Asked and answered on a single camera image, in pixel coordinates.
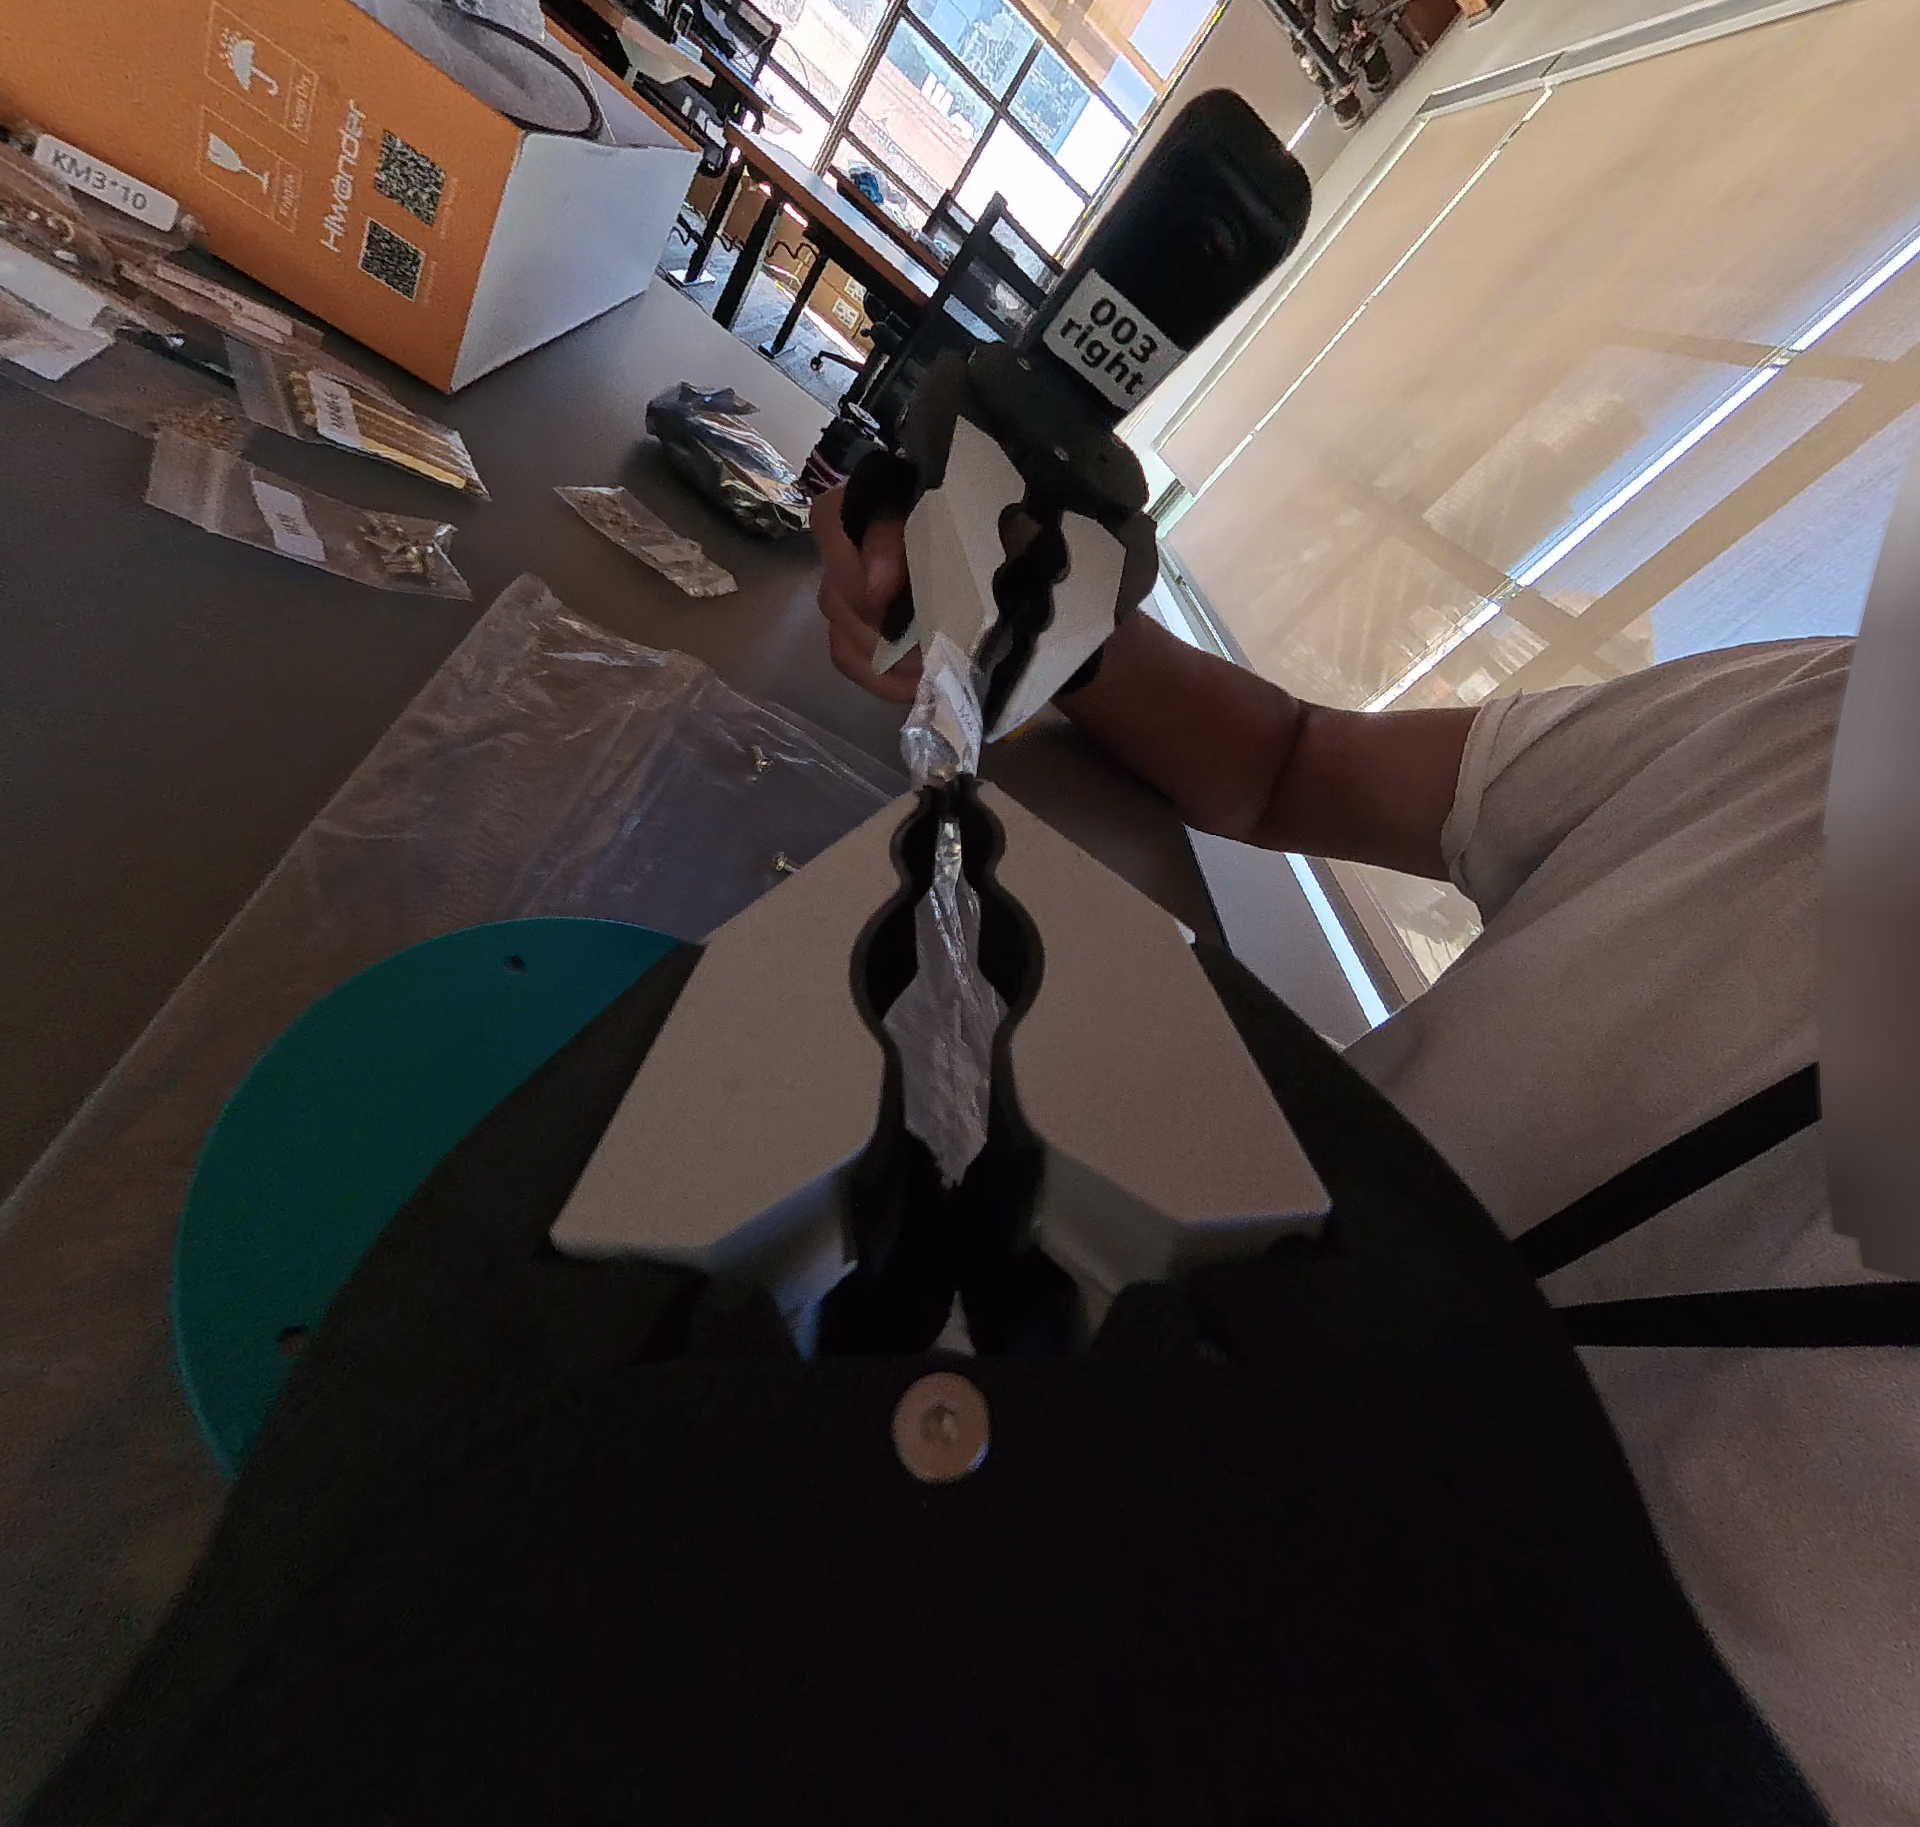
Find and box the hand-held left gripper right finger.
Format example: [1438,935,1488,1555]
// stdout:
[963,779,1332,1349]

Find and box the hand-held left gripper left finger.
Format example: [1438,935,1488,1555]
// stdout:
[551,784,962,1356]

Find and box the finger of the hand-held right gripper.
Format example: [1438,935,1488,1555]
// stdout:
[875,421,1038,681]
[980,504,1130,744]

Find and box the small clear screw bag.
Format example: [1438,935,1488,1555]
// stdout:
[885,633,1010,1186]

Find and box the teal round metal plate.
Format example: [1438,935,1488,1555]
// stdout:
[171,916,698,1480]

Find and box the large clear plastic bag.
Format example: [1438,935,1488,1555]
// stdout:
[0,574,917,1605]

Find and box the person's right forearm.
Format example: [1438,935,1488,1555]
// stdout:
[1049,603,1487,857]

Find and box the person's right hand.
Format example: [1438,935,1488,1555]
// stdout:
[809,482,933,706]

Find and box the dark antistatic bag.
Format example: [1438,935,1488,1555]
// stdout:
[645,381,822,542]

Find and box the small bag of nuts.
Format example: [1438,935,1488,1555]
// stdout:
[555,483,742,602]

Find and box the large paned window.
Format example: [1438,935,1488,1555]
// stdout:
[734,0,1247,269]

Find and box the person's white shirt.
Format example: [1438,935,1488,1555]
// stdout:
[1341,633,1920,1827]

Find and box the beige roller blind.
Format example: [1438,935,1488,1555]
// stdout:
[1155,50,1920,749]

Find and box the labelled bag of short screws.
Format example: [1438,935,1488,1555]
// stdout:
[146,433,476,602]

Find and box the pile of small hardware bags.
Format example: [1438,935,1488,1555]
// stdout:
[0,124,492,504]

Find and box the orange cardboard box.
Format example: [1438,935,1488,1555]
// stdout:
[0,0,705,399]

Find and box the wood-topped black-frame desk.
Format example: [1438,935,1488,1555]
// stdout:
[719,124,1051,359]

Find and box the black lanyard strap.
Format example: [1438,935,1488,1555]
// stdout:
[1522,1065,1920,1352]

